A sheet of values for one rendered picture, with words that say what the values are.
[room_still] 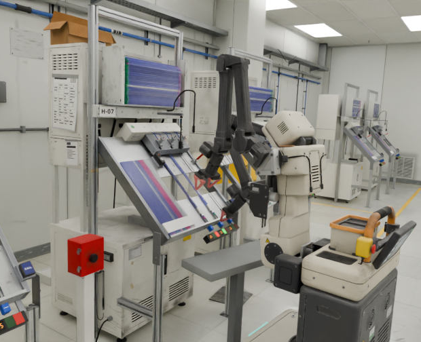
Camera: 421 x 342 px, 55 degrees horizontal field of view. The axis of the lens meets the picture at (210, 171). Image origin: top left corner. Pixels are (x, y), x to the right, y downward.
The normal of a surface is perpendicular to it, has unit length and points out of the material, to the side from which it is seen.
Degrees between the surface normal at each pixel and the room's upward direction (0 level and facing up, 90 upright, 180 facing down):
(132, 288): 90
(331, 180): 90
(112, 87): 90
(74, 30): 80
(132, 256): 90
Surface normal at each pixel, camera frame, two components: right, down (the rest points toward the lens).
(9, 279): 0.64, -0.59
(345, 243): -0.64, 0.12
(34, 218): 0.84, 0.11
